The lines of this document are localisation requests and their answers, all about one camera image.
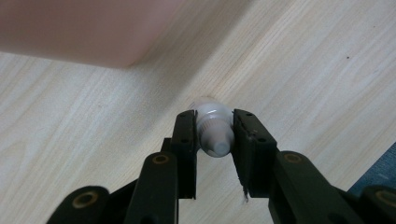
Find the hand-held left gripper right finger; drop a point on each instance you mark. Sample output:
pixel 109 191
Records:
pixel 252 149

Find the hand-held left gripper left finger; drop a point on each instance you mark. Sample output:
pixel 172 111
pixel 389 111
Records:
pixel 184 146

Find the small white bottle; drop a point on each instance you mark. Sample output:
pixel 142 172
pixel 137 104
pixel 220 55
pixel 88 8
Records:
pixel 214 130

